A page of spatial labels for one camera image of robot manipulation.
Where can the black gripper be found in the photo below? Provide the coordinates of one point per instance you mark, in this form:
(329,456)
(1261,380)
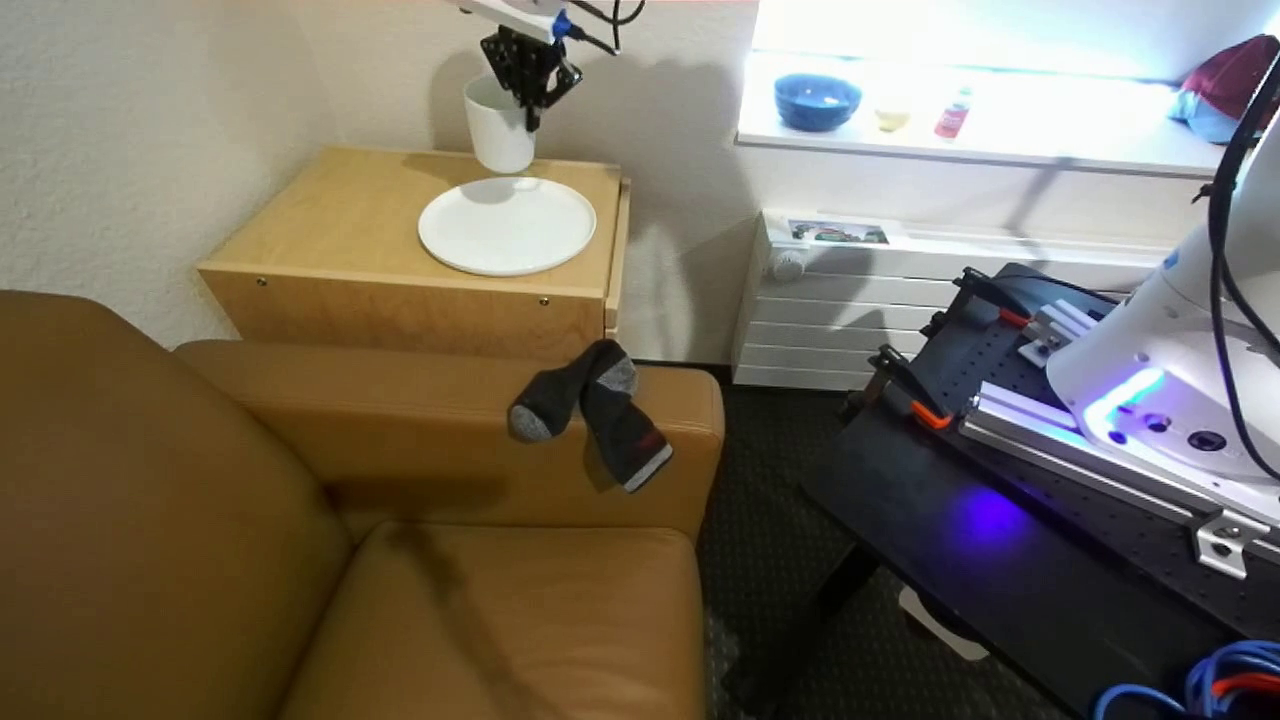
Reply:
(524,58)

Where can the white mug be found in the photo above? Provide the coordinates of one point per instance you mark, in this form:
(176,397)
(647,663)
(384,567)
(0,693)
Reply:
(498,135)

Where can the dark blue bowl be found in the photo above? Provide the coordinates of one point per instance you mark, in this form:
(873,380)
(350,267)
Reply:
(819,105)

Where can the yellow lemon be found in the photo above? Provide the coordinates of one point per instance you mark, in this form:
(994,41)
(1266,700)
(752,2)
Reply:
(895,118)

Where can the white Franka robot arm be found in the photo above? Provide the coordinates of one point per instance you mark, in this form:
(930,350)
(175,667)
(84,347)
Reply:
(1175,333)

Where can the white round plate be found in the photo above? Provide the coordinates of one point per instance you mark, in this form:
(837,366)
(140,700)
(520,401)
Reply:
(505,225)

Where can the light wooden nightstand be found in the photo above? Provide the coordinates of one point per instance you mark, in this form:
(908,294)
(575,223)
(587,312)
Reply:
(321,254)

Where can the dark grey sock red stripes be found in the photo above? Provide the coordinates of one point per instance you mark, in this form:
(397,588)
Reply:
(613,412)

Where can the orange bottle with white cap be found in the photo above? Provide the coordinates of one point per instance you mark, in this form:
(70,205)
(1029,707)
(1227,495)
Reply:
(950,118)

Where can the white windowsill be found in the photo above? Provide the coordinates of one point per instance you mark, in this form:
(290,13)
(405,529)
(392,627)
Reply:
(1067,135)

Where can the brown leather armchair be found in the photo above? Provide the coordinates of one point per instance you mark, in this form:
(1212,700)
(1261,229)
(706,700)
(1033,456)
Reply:
(202,561)

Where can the white object under table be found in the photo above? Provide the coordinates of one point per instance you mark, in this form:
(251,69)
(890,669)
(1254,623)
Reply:
(940,627)

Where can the black robot table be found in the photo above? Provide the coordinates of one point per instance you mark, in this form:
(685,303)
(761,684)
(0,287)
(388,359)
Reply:
(1013,561)

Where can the red and blue cloth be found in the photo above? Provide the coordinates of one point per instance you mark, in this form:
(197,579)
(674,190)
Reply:
(1232,86)

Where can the aluminium mounting rail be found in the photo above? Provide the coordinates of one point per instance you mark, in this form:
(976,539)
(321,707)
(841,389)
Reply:
(1067,447)

